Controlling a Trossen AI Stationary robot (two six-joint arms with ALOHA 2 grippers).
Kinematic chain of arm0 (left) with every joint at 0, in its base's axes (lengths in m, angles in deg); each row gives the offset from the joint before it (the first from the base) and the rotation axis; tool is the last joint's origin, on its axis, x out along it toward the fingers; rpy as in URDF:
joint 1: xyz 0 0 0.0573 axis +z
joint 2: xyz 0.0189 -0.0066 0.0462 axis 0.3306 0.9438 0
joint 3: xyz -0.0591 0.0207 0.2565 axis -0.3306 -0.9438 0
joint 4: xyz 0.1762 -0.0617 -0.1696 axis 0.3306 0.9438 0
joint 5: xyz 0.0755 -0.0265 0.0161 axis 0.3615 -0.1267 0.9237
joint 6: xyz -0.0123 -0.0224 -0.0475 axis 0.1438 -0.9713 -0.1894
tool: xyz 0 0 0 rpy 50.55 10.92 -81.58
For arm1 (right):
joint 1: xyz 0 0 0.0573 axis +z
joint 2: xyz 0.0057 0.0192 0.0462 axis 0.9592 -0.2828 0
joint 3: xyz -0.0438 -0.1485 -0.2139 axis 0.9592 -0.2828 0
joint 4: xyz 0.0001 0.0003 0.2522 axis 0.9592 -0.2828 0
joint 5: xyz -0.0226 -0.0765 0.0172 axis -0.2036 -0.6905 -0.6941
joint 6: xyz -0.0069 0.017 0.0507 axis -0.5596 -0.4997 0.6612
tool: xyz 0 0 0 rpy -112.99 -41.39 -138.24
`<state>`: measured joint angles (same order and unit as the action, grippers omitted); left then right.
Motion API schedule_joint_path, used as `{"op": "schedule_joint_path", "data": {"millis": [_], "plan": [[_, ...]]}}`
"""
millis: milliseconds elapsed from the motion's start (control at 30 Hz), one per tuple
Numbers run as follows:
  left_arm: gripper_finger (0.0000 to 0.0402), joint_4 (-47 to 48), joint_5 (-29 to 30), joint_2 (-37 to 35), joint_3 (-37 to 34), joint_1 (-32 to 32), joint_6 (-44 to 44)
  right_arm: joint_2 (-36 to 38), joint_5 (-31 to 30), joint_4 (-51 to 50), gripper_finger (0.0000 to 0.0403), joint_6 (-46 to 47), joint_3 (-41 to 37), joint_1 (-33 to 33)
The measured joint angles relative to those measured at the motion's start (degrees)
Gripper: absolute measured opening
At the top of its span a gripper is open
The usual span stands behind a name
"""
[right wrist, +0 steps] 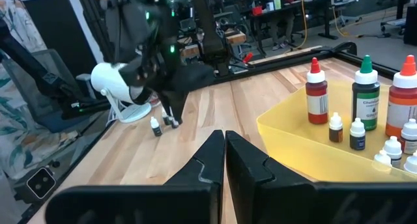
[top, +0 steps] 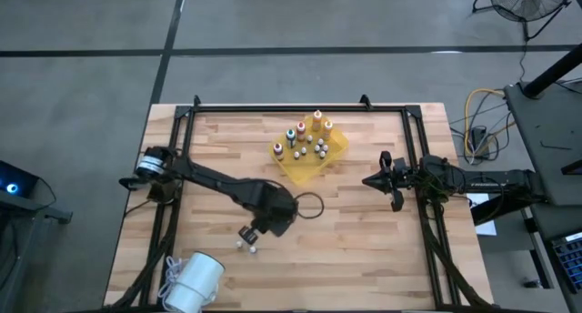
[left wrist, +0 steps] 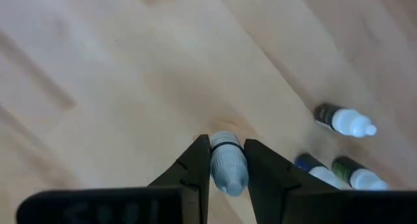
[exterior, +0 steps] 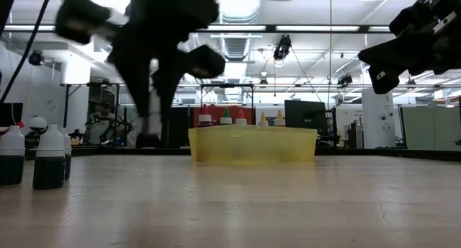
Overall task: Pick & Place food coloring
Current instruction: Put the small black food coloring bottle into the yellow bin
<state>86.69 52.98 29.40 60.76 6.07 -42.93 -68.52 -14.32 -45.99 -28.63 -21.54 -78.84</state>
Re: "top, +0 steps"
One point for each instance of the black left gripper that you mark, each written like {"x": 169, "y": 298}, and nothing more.
{"x": 273, "y": 208}

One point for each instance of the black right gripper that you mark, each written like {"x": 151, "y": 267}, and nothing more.
{"x": 395, "y": 178}

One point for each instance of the large red food coloring bottle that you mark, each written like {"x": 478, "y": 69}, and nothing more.
{"x": 278, "y": 151}

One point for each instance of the large yellow food coloring bottle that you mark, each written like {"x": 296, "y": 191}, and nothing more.
{"x": 317, "y": 120}
{"x": 327, "y": 130}

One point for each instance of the large green food coloring bottle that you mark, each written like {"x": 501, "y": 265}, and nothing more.
{"x": 291, "y": 138}

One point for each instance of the large orange food coloring bottle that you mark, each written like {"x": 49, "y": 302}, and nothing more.
{"x": 301, "y": 131}

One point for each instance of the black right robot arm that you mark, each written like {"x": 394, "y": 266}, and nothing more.
{"x": 491, "y": 183}

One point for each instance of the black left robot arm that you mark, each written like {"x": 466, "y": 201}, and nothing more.
{"x": 204, "y": 176}

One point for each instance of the yellow translucent plastic bin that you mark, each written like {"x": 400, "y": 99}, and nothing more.
{"x": 304, "y": 169}

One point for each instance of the black power strip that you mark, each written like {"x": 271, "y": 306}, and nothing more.
{"x": 478, "y": 134}

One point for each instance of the white paper sheet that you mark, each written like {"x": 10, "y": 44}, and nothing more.
{"x": 487, "y": 226}

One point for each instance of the dark grey desk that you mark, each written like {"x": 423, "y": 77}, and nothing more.
{"x": 545, "y": 122}

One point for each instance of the black hex key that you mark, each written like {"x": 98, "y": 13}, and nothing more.
{"x": 552, "y": 145}

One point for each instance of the small black floor device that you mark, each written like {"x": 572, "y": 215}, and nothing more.
{"x": 530, "y": 284}

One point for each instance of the backlit black keyboard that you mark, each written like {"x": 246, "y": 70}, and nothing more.
{"x": 570, "y": 260}

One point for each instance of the black pole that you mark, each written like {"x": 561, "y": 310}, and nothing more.
{"x": 554, "y": 69}

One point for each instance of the black floor fan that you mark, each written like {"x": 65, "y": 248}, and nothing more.
{"x": 529, "y": 3}

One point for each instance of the grey metal side table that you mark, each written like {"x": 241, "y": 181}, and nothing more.
{"x": 27, "y": 210}

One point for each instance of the computer tower with blue light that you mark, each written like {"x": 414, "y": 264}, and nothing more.
{"x": 23, "y": 178}

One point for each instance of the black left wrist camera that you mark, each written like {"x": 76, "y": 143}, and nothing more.
{"x": 248, "y": 235}

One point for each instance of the black aluminium rig frame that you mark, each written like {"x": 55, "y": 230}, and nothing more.
{"x": 295, "y": 108}

